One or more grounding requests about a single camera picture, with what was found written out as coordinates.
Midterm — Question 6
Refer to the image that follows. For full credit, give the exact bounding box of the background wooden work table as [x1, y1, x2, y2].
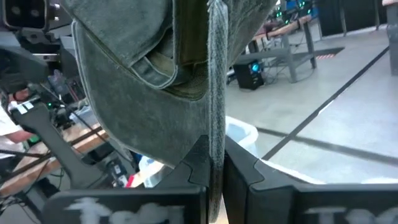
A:
[252, 13, 318, 84]

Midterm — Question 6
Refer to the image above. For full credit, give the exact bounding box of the grey post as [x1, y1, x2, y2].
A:
[384, 0, 398, 77]

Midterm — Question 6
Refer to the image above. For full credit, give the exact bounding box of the black computer tower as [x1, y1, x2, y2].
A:
[233, 60, 266, 91]

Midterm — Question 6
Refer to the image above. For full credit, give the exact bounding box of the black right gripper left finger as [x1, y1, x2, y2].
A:
[41, 133, 213, 224]

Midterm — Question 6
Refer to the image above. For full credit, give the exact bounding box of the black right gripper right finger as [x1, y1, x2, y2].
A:
[222, 136, 398, 224]

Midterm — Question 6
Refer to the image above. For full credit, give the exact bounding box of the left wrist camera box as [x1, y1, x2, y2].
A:
[0, 0, 60, 32]

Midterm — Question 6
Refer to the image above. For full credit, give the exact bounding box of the dark green cap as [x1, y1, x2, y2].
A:
[60, 0, 279, 224]

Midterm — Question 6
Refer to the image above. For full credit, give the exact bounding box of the person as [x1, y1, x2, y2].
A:
[0, 88, 34, 163]

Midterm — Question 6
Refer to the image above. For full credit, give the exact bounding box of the black aluminium table frame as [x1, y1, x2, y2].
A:
[0, 125, 104, 185]

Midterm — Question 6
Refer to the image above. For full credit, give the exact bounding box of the clear plastic bin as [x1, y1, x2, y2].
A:
[224, 115, 398, 185]

